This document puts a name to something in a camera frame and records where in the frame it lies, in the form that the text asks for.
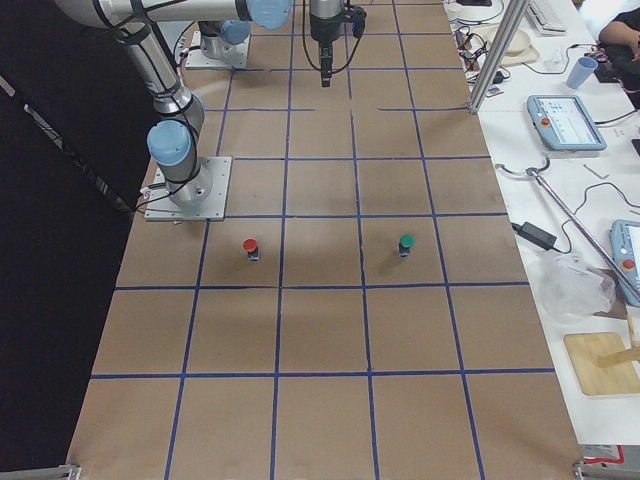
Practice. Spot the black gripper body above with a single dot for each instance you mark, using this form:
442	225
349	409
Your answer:
324	31

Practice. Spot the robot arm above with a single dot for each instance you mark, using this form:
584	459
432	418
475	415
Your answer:
324	18
172	143

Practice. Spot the green push button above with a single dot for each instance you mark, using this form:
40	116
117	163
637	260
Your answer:
405	245

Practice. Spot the red push button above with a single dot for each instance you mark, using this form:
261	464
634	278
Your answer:
251	248

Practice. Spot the white keyboard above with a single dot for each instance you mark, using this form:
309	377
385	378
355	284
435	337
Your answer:
544	19

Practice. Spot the metal walking cane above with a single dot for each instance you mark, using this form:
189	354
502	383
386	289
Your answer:
536	173

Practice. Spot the blue teach pendant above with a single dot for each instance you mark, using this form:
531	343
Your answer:
624	238
564	124

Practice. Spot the blue plastic cup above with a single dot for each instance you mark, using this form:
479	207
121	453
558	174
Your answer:
582	69

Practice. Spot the black power adapter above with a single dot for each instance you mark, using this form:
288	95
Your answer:
536	235

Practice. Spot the clear plastic bag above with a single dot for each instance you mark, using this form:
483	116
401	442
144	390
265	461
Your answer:
567	288

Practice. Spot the wooden cutting board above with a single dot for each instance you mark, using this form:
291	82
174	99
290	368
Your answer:
602	364

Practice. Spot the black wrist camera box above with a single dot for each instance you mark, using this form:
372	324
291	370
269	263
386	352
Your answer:
357	18

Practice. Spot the aluminium frame post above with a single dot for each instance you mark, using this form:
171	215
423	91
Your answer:
509	24

